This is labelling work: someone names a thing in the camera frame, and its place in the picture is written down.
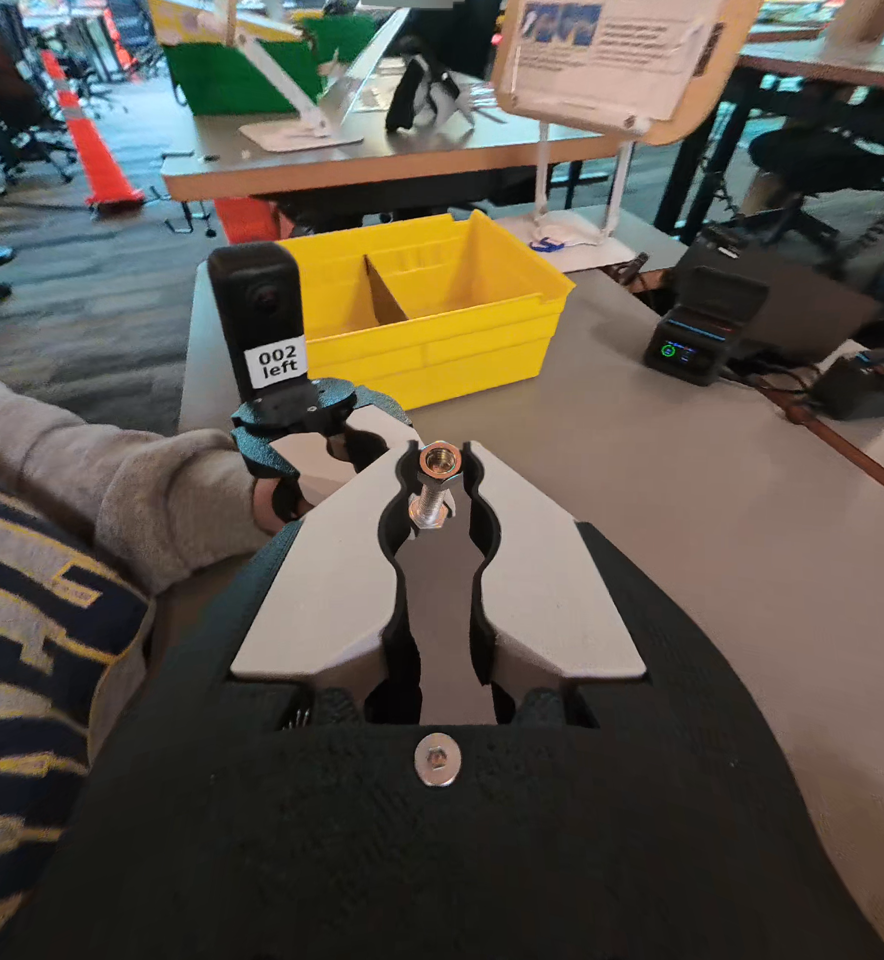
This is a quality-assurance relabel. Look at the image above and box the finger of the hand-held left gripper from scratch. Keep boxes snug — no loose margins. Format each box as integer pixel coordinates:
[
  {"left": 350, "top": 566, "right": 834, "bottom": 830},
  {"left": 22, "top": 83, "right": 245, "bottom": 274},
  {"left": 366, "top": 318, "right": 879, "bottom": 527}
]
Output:
[
  {"left": 346, "top": 403, "right": 422, "bottom": 475},
  {"left": 269, "top": 432, "right": 354, "bottom": 513}
]

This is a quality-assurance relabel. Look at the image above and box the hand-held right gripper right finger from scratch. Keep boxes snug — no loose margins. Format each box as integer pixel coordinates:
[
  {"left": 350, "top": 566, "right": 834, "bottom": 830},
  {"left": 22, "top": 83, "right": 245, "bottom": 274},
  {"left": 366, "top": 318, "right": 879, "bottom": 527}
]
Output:
[{"left": 466, "top": 441, "right": 647, "bottom": 687}]

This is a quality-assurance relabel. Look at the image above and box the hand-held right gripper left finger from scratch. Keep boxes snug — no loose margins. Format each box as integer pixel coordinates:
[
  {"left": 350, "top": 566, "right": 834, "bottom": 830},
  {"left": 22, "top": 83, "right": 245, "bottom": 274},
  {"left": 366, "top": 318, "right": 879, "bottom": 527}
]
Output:
[{"left": 230, "top": 442, "right": 420, "bottom": 687}]

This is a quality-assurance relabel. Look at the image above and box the silver hex nut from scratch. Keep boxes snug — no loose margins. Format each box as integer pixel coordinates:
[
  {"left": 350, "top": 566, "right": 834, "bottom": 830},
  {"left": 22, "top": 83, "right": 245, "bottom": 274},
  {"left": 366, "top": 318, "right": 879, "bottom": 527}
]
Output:
[{"left": 415, "top": 442, "right": 464, "bottom": 486}]

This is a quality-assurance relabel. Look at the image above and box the silver metal bolt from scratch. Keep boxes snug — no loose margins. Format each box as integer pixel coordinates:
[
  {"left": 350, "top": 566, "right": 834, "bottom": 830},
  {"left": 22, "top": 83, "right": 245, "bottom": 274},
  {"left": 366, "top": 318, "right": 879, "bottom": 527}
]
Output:
[{"left": 408, "top": 483, "right": 458, "bottom": 532}]

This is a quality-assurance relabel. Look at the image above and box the yellow plastic bin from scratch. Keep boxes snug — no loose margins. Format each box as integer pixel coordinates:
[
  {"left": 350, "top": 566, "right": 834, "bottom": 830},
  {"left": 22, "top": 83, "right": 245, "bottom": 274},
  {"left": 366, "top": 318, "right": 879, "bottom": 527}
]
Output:
[{"left": 275, "top": 210, "right": 576, "bottom": 412}]

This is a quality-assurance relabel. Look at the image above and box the person's left forearm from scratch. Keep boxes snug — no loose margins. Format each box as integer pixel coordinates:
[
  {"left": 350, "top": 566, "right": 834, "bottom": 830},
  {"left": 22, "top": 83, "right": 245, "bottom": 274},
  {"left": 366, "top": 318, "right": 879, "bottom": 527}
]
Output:
[{"left": 0, "top": 375, "right": 272, "bottom": 597}]

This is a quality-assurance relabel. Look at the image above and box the person's left hand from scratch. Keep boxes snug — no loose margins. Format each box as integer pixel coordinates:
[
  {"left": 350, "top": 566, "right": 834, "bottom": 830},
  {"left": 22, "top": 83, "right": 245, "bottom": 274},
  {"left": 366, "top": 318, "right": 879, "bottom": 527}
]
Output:
[{"left": 251, "top": 478, "right": 306, "bottom": 536}]

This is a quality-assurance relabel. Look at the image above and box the white tilted stand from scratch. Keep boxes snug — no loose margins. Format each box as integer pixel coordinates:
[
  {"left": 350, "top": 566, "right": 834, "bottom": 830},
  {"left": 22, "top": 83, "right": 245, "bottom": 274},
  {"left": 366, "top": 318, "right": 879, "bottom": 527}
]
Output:
[{"left": 226, "top": 0, "right": 414, "bottom": 153}]

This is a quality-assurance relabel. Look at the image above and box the grey background table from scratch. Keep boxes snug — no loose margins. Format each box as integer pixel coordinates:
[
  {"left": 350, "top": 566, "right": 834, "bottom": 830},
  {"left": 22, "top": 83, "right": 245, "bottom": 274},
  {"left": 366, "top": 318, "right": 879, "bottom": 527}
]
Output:
[{"left": 160, "top": 71, "right": 617, "bottom": 205}]

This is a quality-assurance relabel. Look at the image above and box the orange traffic cone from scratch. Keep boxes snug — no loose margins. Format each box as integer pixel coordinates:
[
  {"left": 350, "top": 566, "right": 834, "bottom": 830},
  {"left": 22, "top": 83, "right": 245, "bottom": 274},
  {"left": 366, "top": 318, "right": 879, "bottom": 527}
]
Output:
[{"left": 40, "top": 48, "right": 147, "bottom": 213}]

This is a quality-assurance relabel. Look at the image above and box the green plastic bin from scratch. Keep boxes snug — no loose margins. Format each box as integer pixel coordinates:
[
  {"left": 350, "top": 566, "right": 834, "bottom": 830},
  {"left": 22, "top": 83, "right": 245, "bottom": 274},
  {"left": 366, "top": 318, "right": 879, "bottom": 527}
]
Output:
[{"left": 163, "top": 13, "right": 380, "bottom": 118}]

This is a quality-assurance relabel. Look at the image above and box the black label printer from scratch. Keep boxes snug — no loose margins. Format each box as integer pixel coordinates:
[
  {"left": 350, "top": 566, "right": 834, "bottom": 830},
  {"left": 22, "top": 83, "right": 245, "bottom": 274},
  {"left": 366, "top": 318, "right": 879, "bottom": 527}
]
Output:
[{"left": 643, "top": 266, "right": 770, "bottom": 388}]

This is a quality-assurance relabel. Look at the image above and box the white sign stand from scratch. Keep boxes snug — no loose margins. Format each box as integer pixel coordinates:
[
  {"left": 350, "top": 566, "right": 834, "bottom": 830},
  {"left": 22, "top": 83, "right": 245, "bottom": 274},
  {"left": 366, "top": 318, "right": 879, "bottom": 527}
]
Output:
[{"left": 487, "top": 120, "right": 684, "bottom": 275}]

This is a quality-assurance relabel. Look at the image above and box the black office chair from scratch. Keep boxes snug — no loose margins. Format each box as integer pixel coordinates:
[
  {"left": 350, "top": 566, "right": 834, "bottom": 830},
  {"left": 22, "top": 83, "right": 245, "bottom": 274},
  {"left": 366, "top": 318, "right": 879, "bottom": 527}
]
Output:
[
  {"left": 748, "top": 123, "right": 884, "bottom": 250},
  {"left": 0, "top": 28, "right": 77, "bottom": 186}
]

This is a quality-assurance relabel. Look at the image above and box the black power box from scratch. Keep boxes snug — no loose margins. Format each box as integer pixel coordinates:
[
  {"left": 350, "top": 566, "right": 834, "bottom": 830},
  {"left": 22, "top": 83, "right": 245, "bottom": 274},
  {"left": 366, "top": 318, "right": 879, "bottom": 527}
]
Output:
[{"left": 813, "top": 348, "right": 884, "bottom": 423}]

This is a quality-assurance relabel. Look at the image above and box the black equipment case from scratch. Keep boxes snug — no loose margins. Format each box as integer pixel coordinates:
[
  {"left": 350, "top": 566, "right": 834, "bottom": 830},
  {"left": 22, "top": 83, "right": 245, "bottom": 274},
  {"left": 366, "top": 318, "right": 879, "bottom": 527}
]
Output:
[{"left": 674, "top": 210, "right": 884, "bottom": 363}]

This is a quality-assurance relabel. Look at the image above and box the wooden sign board with paper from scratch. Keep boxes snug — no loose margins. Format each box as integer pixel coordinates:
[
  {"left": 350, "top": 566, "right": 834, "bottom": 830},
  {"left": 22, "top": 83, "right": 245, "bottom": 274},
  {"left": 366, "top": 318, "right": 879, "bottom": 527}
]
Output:
[{"left": 490, "top": 0, "right": 767, "bottom": 148}]

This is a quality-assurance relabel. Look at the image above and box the wooden top desk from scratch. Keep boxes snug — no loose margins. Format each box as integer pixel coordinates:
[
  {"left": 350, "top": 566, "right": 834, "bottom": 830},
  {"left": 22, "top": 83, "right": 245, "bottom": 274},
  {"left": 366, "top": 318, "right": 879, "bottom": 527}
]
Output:
[{"left": 738, "top": 41, "right": 884, "bottom": 96}]

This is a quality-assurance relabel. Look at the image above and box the dark cable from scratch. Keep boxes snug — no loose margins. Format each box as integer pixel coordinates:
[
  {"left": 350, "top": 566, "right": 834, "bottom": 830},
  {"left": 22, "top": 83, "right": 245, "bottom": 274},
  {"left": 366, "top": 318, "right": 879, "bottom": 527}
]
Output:
[{"left": 719, "top": 366, "right": 884, "bottom": 517}]

